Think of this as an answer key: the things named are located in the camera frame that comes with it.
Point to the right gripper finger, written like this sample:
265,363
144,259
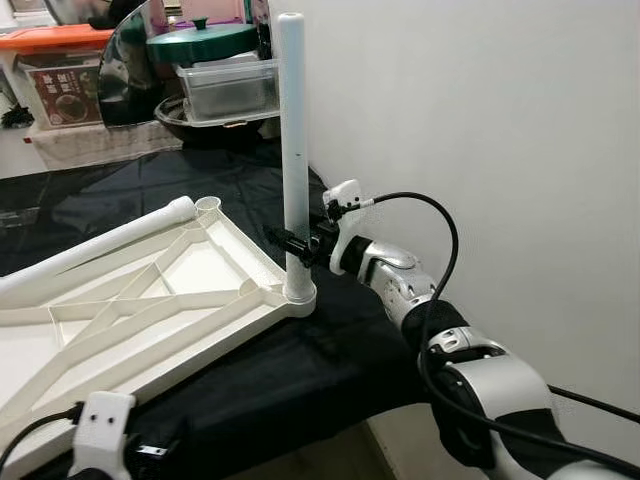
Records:
286,240

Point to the white plastic table leg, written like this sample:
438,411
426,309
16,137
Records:
90,250
293,120

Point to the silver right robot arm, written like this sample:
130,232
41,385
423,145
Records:
480,380

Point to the black tablecloth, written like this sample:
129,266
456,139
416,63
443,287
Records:
300,370

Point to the black wok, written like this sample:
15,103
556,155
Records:
200,132

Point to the clear plastic storage box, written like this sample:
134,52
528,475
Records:
225,90

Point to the beige stone bench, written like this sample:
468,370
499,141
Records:
100,145

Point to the green plastic lid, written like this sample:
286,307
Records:
200,42

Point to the black plastic bag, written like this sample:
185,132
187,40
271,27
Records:
130,75

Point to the orange lid storage box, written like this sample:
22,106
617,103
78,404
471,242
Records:
60,85

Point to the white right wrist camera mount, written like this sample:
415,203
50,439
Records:
348,215

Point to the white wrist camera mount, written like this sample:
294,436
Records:
100,430
348,215

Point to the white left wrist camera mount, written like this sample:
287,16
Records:
100,430

